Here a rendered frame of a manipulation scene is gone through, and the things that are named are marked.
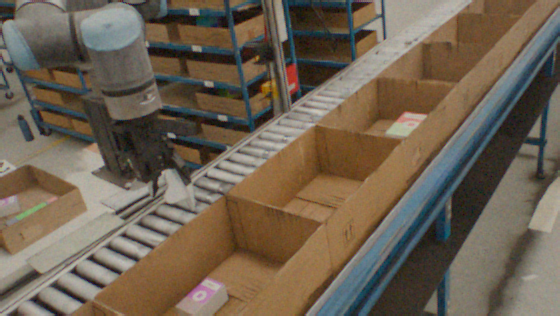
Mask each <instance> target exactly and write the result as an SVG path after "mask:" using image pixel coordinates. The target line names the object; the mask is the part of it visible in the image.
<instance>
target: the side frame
mask: <svg viewBox="0 0 560 316"><path fill-rule="evenodd" d="M559 41H560V12H559V13H558V14H557V16H556V17H555V18H554V19H553V21H552V22H551V23H550V24H549V26H548V27H547V28H546V29H545V31H544V32H543V33H542V34H541V35H540V37H539V38H538V39H537V40H536V42H535V43H534V44H533V45H532V47H531V48H530V49H529V50H528V53H527V54H526V55H525V56H524V57H523V58H522V59H521V61H520V62H519V63H518V64H517V66H516V67H515V68H514V69H513V71H512V72H511V73H510V74H509V76H508V77H507V78H506V79H505V81H504V82H503V83H502V84H501V86H500V87H499V88H498V89H497V91H496V92H495V93H494V94H493V96H492V97H491V98H490V99H489V101H488V102H487V103H486V104H485V106H484V107H483V108H482V109H481V110H480V112H479V113H478V114H477V115H476V117H475V118H474V119H473V120H472V122H471V123H470V124H469V125H468V127H467V128H466V129H465V130H464V132H463V133H462V134H461V135H460V137H459V138H458V139H457V140H456V142H455V143H454V144H453V145H452V147H451V148H450V149H449V150H448V152H447V153H446V154H445V155H444V157H443V158H442V159H441V160H440V162H439V163H438V165H437V167H436V168H435V169H434V170H433V172H432V173H431V174H430V175H429V177H428V178H427V179H426V180H425V181H424V183H423V184H422V185H421V186H420V188H419V189H418V190H417V191H416V193H415V194H414V195H413V196H412V198H411V199H410V200H409V201H408V203H407V204H406V205H405V206H404V208H403V209H402V210H401V211H400V213H399V214H398V215H397V216H396V218H395V219H394V220H393V221H391V223H390V224H389V225H388V226H387V228H386V229H385V230H384V231H383V233H382V234H381V235H380V236H379V238H378V239H377V240H376V241H375V243H374V244H373V245H372V246H371V248H370V249H369V250H368V251H367V252H366V254H365V255H364V256H363V257H362V259H361V260H360V261H359V262H358V264H357V265H356V266H355V267H354V269H353V270H352V271H351V272H350V274H349V275H348V276H347V277H346V279H345V280H344V281H343V282H342V284H341V285H340V286H339V287H338V289H337V290H336V291H335V292H334V294H333V295H332V296H331V297H330V299H329V300H328V301H327V302H326V304H325V305H324V306H323V307H322V309H321V310H320V311H319V312H318V314H317V315H316V316H367V314H368V313H369V311H370V310H371V309H372V307H373V306H374V304H375V303H376V301H377V300H378V299H379V297H380V296H381V294H382V293H383V291H384V290H385V289H386V287H387V286H388V284H389V283H390V282H391V280H392V279H393V277H394V276H395V274H396V273H397V272H398V270H399V269H400V267H401V266H402V265H403V263H404V262H405V260H406V259H407V257H408V256H409V255H410V253H411V252H412V250H413V249H414V247H415V246H416V245H417V243H418V242H419V240H420V239H421V238H422V236H423V235H424V233H425V232H426V230H427V229H428V228H429V226H430V225H431V223H432V222H433V221H434V219H435V218H436V216H437V215H438V213H439V212H440V211H441V209H442V208H443V206H444V205H445V204H446V202H447V201H448V199H449V198H450V196H451V195H452V194H453V192H454V191H455V189H456V188H457V186H458V185H459V184H460V182H461V181H462V179H463V178H464V177H465V175H466V174H467V172H468V171H469V169H470V168H471V167H472V165H473V164H474V162H475V161H476V160H477V158H478V157H479V155H480V154H481V152H482V151H483V150H484V148H485V147H486V145H487V144H488V142H489V141H490V140H491V138H492V137H493V135H494V134H495V133H496V131H497V130H498V128H499V127H500V125H501V124H502V123H503V121H504V120H505V118H506V117H507V116H508V114H509V113H510V111H511V110H512V108H513V107H514V106H515V104H516V103H517V101H518V100H519V98H520V97H521V96H522V94H523V93H524V91H525V90H526V89H527V87H528V86H529V84H530V83H531V81H532V80H533V79H534V77H535V76H536V73H537V72H538V70H539V69H540V67H541V66H542V65H543V64H544V63H545V61H546V60H547V58H548V57H549V55H550V54H551V53H552V51H553V50H554V48H555V47H556V46H557V44H558V43H559ZM485 125H486V126H485ZM479 133H480V134H479ZM466 151H467V152H466ZM459 160H460V161H459ZM452 169H453V170H452ZM444 180H445V181H444ZM436 191H437V192H436ZM428 203H429V204H428ZM408 228H409V230H408ZM398 241H399V243H398ZM387 256H388V257H387ZM375 272H376V274H375ZM362 289H363V291H362ZM349 307H350V308H349ZM348 308H349V310H348Z"/></svg>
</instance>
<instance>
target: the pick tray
mask: <svg viewBox="0 0 560 316"><path fill-rule="evenodd" d="M27 165H28V166H27ZM13 196H16V197H17V199H18V201H19V203H20V211H17V212H14V213H11V214H8V215H6V216H3V217H0V247H1V248H3V249H4V250H6V251H7V252H9V253H10V254H11V255H13V256H14V255H15V254H17V253H18V252H20V251H22V250H24V249H25V248H27V247H29V246H30V245H32V244H34V243H35V242H37V241H39V240H40V239H42V238H44V237H45V236H46V235H48V234H49V233H51V232H53V231H54V230H56V229H58V228H59V227H61V226H63V225H64V224H66V223H68V222H69V221H73V220H74V219H76V218H78V217H80V216H81V215H83V214H85V212H87V211H88V210H87V208H86V205H85V203H84V198H83V196H82V193H81V191H80V189H79V187H78V186H76V185H74V184H72V183H70V182H67V181H65V180H63V179H61V178H59V177H57V176H54V175H52V174H50V173H48V172H45V171H43V170H41V169H39V168H37V167H35V166H32V165H30V164H25V165H23V166H21V167H19V168H17V169H15V170H13V171H11V172H9V173H6V174H5V175H3V176H1V177H0V200H4V199H7V198H9V197H13ZM54 197H57V198H58V199H56V200H55V201H53V202H51V203H49V204H47V205H46V206H44V207H42V208H41V209H38V210H36V211H34V212H32V213H30V214H29V215H27V216H25V217H23V218H21V219H19V220H18V221H16V222H14V223H12V224H10V225H9V226H8V227H7V226H6V224H5V222H6V221H8V220H9V219H11V218H13V217H15V216H17V215H19V214H21V213H23V212H25V211H27V210H29V209H31V208H35V207H37V206H39V205H41V204H42V203H44V202H46V201H48V200H50V199H52V198H54Z"/></svg>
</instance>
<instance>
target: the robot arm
mask: <svg viewBox="0 0 560 316"><path fill-rule="evenodd" d="M166 14H167V4H166V0H17V9H16V12H15V20H13V21H12V20H8V21H6V22H4V23H3V25H2V32H3V37H4V41H5V43H6V46H7V49H8V51H9V53H10V55H11V57H12V59H13V61H14V63H15V64H16V65H17V68H19V69H20V70H23V71H29V70H41V69H45V68H51V67H57V66H64V65H71V64H93V67H94V70H95V71H96V77H97V80H98V83H99V85H100V88H101V91H102V94H103V97H104V100H105V103H106V106H107V109H108V111H109V114H110V117H112V118H114V119H116V120H114V121H112V122H110V123H108V126H109V128H110V131H111V134H112V137H113V140H114V142H115V145H116V148H117V150H115V151H113V155H114V157H115V160H116V163H117V166H118V168H119V171H120V174H121V176H122V177H123V176H124V175H126V174H128V173H129V172H130V173H131V172H132V174H133V176H134V177H136V178H137V179H136V180H135V181H134V182H133V183H132V184H131V187H130V189H131V191H136V190H139V189H142V188H145V187H148V190H149V192H150V194H151V196H152V197H153V198H155V197H156V195H157V193H158V191H159V184H158V177H160V176H161V175H162V174H161V172H162V171H164V170H165V169H167V167H169V166H170V168H171V169H169V170H166V171H165V172H164V179H165V181H166V183H167V189H166V191H165V193H164V196H163V197H164V200H165V202H166V203H168V204H172V203H175V202H178V201H181V200H184V199H185V201H186V203H187V205H188V206H189V208H190V210H191V211H193V210H194V209H195V205H194V195H193V188H192V184H191V182H192V181H191V178H190V175H189V173H188V170H187V167H186V165H185V163H184V161H183V160H182V158H181V157H180V156H179V154H178V153H177V151H176V149H175V148H174V146H173V144H172V143H171V142H170V141H169V138H166V134H163V133H160V132H167V133H173V135H175V136H178V137H188V136H194V135H195V127H196V123H191V122H190V121H189V120H185V119H183V118H181V119H175V120H170V119H164V118H159V117H158V116H159V114H160V112H159V109H158V108H159V107H160V106H161V104H162V100H161V97H160V94H159V90H158V87H157V84H156V79H155V76H154V72H153V69H152V66H151V62H150V59H149V55H148V52H147V48H146V34H147V31H146V25H145V22H144V20H148V19H157V18H160V17H164V16H166ZM152 130H153V131H152ZM155 131H160V132H155ZM120 156H123V157H125V159H124V160H125V163H126V164H128V165H127V166H125V167H124V169H123V170H122V169H121V166H120V163H119V160H118V158H119V157H120Z"/></svg>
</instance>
